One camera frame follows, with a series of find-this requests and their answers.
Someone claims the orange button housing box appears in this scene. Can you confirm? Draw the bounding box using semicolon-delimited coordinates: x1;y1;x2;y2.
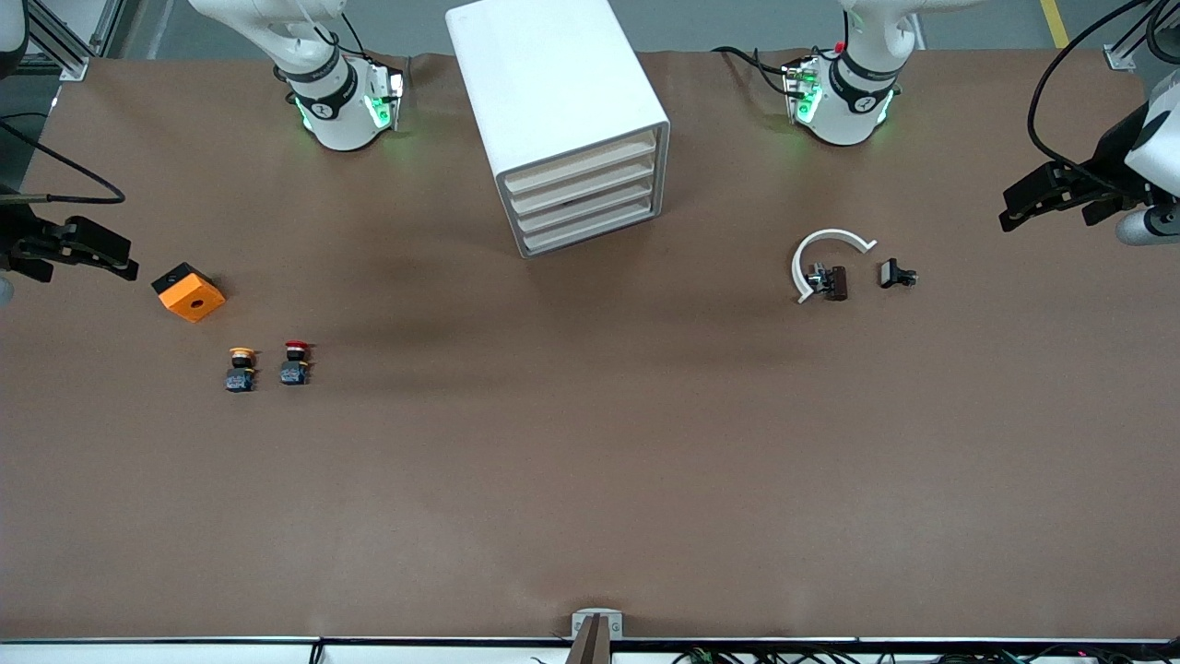
151;262;227;324

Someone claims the white curved plastic part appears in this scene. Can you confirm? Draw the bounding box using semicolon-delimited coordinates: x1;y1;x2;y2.
790;228;878;306

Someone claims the brown table mat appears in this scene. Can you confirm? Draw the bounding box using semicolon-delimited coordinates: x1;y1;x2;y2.
0;50;1180;643

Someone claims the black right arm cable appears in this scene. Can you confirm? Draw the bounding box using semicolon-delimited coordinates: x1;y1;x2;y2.
0;116;126;206

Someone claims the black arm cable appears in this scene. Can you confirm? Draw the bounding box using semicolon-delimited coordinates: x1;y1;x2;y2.
0;116;126;206
1027;0;1155;176

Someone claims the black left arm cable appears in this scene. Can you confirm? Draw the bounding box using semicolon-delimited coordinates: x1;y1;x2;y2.
1027;0;1155;176

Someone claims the aluminium frame profile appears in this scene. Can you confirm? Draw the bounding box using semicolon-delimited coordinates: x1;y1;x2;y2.
1102;0;1180;73
22;0;126;83

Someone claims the brown black switch component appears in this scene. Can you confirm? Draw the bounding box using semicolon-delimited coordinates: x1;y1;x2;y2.
808;264;850;302

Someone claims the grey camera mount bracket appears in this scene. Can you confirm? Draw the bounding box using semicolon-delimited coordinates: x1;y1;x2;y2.
571;608;625;664

